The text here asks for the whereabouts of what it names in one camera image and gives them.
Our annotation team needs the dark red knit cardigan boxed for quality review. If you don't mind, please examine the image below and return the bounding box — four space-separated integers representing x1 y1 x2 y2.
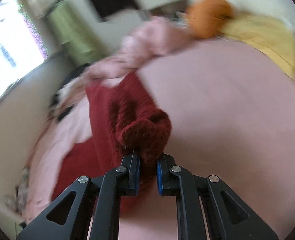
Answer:
52 73 171 214

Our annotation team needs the patterned cloth at bedside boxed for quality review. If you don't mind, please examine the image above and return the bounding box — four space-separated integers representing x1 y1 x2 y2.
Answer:
15 166 30 216

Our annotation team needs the pink bed sheet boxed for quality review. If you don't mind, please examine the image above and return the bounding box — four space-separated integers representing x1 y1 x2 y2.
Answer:
23 39 295 239

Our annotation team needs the black white striped garment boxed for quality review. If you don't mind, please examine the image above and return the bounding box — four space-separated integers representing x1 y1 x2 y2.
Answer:
49 63 89 122

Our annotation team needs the green hanging garment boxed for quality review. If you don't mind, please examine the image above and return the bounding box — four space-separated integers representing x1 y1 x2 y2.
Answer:
47 1 102 65

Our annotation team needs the yellow pillow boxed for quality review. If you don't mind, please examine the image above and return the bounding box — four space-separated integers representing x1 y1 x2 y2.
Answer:
221 14 295 79

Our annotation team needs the pink crumpled duvet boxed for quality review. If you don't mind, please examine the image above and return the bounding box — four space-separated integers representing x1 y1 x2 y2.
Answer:
82 16 192 81

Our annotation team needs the orange pillow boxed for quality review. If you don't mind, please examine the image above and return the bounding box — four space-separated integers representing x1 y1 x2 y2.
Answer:
186 0 234 39

